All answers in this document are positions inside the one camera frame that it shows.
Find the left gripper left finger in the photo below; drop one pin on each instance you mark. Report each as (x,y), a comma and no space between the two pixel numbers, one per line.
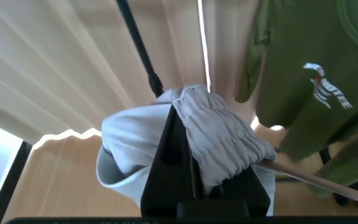
(169,180)

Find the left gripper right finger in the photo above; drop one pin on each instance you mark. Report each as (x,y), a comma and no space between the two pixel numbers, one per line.
(244,194)

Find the pale grey shorts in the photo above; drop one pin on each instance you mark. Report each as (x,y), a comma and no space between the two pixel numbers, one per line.
(216,137)

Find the pink clothes hanger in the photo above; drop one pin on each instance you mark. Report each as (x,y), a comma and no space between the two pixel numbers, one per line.
(322,182)

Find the green printed t-shirt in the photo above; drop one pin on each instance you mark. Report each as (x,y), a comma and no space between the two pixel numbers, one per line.
(297,46)

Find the black clothes rack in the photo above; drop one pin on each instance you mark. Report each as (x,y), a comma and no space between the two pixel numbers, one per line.
(138,43)

